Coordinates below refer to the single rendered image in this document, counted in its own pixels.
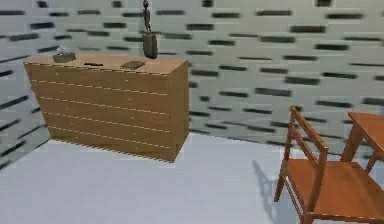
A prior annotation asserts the dark flat book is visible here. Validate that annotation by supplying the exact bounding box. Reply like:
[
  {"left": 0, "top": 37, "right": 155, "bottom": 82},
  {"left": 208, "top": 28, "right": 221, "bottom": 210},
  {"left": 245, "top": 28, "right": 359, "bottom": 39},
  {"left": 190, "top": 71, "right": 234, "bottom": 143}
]
[{"left": 120, "top": 60, "right": 147, "bottom": 71}]

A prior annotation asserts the light wooden chest of drawers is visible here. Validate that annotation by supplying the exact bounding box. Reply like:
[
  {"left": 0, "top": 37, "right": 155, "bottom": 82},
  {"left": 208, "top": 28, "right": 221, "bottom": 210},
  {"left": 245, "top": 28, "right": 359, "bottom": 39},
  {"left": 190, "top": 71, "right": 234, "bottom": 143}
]
[{"left": 23, "top": 51, "right": 190, "bottom": 164}]

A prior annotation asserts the orange-brown wooden chair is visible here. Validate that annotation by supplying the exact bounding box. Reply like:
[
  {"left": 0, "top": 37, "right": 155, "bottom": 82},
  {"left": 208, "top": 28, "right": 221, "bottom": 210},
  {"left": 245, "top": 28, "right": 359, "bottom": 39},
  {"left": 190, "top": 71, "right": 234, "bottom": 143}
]
[{"left": 273, "top": 105, "right": 384, "bottom": 224}]

